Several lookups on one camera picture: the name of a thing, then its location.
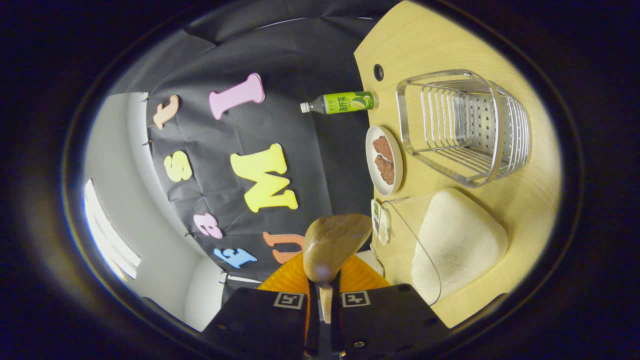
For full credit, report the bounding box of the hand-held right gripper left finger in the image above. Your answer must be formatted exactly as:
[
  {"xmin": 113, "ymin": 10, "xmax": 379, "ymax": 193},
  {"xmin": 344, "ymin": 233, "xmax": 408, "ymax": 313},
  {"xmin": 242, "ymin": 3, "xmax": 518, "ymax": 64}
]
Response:
[{"xmin": 202, "ymin": 252, "xmax": 321, "ymax": 360}]

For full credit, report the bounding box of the white round plate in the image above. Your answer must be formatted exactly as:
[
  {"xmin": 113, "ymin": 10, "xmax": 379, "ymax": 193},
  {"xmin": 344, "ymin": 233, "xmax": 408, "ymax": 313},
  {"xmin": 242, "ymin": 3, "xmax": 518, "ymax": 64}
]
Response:
[{"xmin": 365, "ymin": 125, "xmax": 404, "ymax": 197}]

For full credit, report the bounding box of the green tea bottle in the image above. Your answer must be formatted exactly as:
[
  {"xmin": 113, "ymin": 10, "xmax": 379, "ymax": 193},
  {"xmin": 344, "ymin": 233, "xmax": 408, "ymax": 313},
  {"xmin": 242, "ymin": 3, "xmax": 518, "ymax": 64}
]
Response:
[{"xmin": 300, "ymin": 91, "xmax": 379, "ymax": 115}]

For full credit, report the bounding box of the ceiling light panel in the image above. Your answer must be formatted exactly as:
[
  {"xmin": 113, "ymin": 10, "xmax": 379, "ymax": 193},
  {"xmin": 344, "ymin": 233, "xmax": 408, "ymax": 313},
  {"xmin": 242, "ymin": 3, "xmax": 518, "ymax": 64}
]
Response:
[{"xmin": 82, "ymin": 179, "xmax": 142, "ymax": 280}]

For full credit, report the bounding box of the white divided bean dish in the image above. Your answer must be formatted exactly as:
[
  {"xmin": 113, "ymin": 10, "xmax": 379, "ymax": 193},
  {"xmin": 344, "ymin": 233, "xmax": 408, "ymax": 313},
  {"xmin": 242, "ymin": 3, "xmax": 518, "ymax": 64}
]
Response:
[{"xmin": 370, "ymin": 199, "xmax": 391, "ymax": 246}]

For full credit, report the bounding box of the metal wire chopstick holder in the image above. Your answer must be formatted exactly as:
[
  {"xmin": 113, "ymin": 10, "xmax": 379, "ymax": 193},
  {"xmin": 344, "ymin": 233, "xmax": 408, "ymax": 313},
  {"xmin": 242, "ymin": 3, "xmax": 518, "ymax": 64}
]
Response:
[{"xmin": 396, "ymin": 69, "xmax": 532, "ymax": 189}]

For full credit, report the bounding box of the wooden spoon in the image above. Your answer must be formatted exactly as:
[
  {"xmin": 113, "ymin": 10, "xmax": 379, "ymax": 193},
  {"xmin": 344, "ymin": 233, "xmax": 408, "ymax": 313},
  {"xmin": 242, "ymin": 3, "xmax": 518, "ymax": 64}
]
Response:
[{"xmin": 303, "ymin": 214, "xmax": 373, "ymax": 325}]

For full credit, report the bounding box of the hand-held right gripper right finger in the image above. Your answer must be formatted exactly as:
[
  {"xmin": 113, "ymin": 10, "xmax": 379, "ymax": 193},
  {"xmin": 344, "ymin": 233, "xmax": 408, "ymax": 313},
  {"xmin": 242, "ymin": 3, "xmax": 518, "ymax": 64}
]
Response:
[{"xmin": 330, "ymin": 255, "xmax": 451, "ymax": 360}]

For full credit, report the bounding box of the brown meat piece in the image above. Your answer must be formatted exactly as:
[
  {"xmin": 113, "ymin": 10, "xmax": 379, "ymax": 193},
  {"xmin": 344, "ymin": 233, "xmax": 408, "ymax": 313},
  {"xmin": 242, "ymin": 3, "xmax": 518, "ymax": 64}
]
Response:
[
  {"xmin": 375, "ymin": 155, "xmax": 396, "ymax": 186},
  {"xmin": 372, "ymin": 135, "xmax": 394, "ymax": 163}
]

